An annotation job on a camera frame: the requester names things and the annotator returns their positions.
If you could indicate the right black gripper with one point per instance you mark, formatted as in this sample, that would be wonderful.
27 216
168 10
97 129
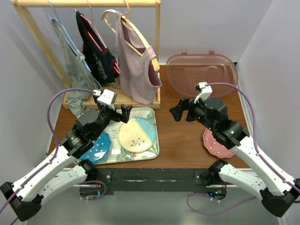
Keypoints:
183 104

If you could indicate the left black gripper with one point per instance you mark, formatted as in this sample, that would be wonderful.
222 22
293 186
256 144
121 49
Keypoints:
118 117

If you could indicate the pink tank top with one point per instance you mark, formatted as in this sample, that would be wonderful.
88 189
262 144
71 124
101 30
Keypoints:
137 78

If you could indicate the cream plastic hanger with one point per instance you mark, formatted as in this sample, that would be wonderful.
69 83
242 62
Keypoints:
130 26

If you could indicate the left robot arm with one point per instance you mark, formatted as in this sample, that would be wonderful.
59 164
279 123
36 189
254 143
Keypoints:
62 168

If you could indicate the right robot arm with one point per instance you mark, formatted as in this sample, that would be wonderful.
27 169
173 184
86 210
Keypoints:
276 190

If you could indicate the pink plastic hanger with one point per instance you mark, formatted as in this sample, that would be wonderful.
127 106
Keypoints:
91 22

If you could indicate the navy maroon tank top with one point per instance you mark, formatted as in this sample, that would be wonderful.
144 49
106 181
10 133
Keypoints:
102 63

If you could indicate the grey tank top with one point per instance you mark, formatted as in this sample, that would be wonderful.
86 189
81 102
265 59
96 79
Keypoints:
79 75

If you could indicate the light blue hanger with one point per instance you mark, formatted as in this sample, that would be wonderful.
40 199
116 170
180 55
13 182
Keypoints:
69 39

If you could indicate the cream and blue plate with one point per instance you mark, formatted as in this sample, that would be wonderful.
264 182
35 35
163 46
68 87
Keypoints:
137 135

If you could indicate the pink transparent plastic bin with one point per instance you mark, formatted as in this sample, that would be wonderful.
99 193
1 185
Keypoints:
185 70

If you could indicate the blue dotted plate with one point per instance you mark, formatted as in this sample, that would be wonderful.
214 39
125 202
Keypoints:
100 149

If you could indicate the pink dotted plate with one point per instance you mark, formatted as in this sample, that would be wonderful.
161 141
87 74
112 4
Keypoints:
215 148

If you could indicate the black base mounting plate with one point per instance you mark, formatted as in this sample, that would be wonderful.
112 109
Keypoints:
110 180

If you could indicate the wooden clothes rack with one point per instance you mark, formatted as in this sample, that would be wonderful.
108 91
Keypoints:
21 7

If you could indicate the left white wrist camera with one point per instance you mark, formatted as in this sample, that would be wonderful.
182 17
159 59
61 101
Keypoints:
105 97

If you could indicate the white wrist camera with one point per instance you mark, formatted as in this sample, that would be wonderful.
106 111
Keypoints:
105 97
204 91

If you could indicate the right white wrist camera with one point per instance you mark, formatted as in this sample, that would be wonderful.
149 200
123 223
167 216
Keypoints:
204 91

